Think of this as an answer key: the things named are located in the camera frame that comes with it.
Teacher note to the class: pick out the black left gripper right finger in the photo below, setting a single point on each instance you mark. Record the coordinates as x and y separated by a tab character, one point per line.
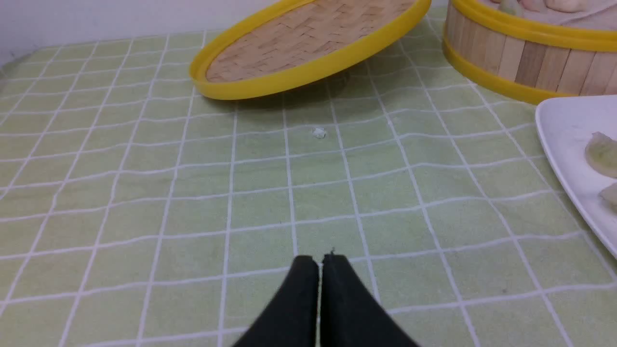
350	316

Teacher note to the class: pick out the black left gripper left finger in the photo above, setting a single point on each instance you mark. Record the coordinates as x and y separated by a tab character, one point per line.
290	318

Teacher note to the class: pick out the small white crumb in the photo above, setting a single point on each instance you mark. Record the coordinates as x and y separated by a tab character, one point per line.
319	133

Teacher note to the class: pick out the white square plate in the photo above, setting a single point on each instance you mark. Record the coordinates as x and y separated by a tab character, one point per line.
565	126

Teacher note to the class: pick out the pale dumpling on plate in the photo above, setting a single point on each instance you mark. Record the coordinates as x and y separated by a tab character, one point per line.
609	196

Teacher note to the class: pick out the white steamer liner cloth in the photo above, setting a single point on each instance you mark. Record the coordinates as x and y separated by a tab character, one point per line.
600	15

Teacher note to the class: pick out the yellow-rimmed bamboo steamer basket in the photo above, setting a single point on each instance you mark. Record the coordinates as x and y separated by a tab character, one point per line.
527	60

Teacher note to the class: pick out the yellow-rimmed bamboo steamer lid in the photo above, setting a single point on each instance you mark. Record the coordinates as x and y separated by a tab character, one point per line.
293	43

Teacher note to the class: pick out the pale green dumpling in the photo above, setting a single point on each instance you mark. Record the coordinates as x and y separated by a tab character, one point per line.
601	154

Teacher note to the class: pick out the green checkered tablecloth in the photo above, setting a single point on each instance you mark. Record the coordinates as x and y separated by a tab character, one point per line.
137	213

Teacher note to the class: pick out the dumpling in steamer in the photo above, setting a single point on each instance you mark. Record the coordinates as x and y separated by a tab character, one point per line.
561	6

